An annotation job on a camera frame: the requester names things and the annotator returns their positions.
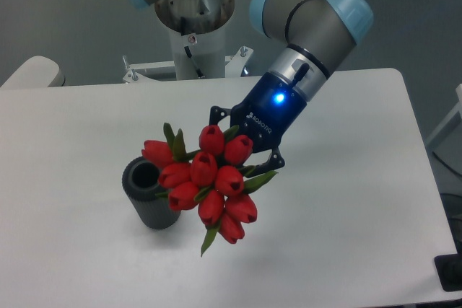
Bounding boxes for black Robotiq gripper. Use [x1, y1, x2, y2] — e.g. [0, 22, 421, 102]
[209, 72, 307, 178]

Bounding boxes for red tulip bouquet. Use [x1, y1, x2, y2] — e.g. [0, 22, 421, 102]
[141, 123, 277, 252]

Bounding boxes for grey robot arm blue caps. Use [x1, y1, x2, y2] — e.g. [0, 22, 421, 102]
[130, 0, 373, 176]

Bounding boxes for dark grey ribbed vase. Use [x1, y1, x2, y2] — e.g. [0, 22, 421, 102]
[121, 157, 180, 230]

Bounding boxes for beige chair back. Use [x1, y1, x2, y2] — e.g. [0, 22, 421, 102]
[1, 56, 66, 90]

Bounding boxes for black device at table edge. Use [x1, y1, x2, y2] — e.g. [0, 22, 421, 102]
[434, 254, 461, 292]

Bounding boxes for white pedestal base frame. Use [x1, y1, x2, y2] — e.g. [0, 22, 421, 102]
[122, 45, 254, 84]

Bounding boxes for black pedestal cable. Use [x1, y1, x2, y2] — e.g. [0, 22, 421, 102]
[183, 45, 206, 79]

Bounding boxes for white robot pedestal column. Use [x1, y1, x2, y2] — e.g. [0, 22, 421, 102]
[154, 0, 235, 76]

